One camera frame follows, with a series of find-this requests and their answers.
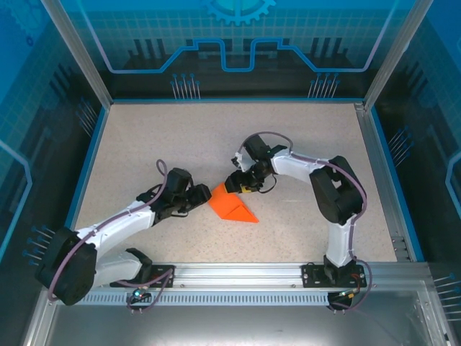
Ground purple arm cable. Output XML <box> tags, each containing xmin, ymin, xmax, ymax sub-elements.
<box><xmin>237</xmin><ymin>130</ymin><xmax>377</xmax><ymax>313</ymax></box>
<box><xmin>46</xmin><ymin>159</ymin><xmax>176</xmax><ymax>314</ymax></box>

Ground orange square paper sheet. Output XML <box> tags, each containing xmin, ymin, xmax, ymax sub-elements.
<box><xmin>207</xmin><ymin>182</ymin><xmax>260</xmax><ymax>225</ymax></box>

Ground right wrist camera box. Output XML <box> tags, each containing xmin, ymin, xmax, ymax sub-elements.
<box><xmin>231</xmin><ymin>151</ymin><xmax>255</xmax><ymax>172</ymax></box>

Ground steel front tray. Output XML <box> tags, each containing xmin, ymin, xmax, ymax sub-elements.
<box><xmin>21</xmin><ymin>280</ymin><xmax>457</xmax><ymax>346</ymax></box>

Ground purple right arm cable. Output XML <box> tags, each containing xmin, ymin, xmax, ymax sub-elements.
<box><xmin>237</xmin><ymin>130</ymin><xmax>377</xmax><ymax>313</ymax></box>

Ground aluminium frame post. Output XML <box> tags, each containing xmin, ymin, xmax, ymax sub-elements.
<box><xmin>40</xmin><ymin>0</ymin><xmax>113</xmax><ymax>108</ymax></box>
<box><xmin>362</xmin><ymin>0</ymin><xmax>436</xmax><ymax>111</ymax></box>

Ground aluminium side rail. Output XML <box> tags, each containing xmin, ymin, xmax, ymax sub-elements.
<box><xmin>354</xmin><ymin>102</ymin><xmax>415</xmax><ymax>262</ymax></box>

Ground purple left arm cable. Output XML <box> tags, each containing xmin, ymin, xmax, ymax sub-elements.
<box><xmin>46</xmin><ymin>159</ymin><xmax>176</xmax><ymax>314</ymax></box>

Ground left cable plug with light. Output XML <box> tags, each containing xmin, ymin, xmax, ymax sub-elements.
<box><xmin>130</xmin><ymin>284</ymin><xmax>154</xmax><ymax>302</ymax></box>

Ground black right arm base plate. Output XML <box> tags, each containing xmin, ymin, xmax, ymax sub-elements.
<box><xmin>301</xmin><ymin>262</ymin><xmax>368</xmax><ymax>289</ymax></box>

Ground slotted metal cable duct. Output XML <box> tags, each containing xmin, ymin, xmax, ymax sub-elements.
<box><xmin>57</xmin><ymin>292</ymin><xmax>422</xmax><ymax>307</ymax></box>

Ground right cable plug with light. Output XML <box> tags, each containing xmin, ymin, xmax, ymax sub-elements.
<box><xmin>336</xmin><ymin>288</ymin><xmax>362</xmax><ymax>301</ymax></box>

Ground aluminium mounting rail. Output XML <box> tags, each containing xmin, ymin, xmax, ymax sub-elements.
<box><xmin>48</xmin><ymin>262</ymin><xmax>431</xmax><ymax>289</ymax></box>

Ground cable plug with light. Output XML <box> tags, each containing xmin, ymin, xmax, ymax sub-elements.
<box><xmin>336</xmin><ymin>288</ymin><xmax>362</xmax><ymax>301</ymax></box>
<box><xmin>130</xmin><ymin>284</ymin><xmax>154</xmax><ymax>302</ymax></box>

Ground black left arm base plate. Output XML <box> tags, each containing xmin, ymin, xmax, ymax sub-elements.
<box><xmin>109</xmin><ymin>264</ymin><xmax>176</xmax><ymax>288</ymax></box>

